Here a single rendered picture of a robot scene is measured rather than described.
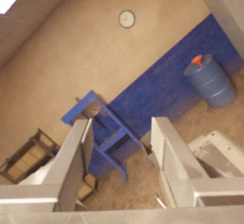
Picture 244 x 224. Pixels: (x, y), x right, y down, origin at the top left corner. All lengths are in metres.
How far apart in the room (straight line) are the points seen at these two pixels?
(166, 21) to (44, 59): 2.57
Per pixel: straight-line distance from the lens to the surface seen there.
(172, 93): 4.01
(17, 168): 4.77
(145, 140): 3.41
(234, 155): 1.03
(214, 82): 3.47
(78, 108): 3.45
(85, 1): 3.84
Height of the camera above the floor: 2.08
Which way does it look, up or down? 14 degrees down
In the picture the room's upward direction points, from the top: 44 degrees counter-clockwise
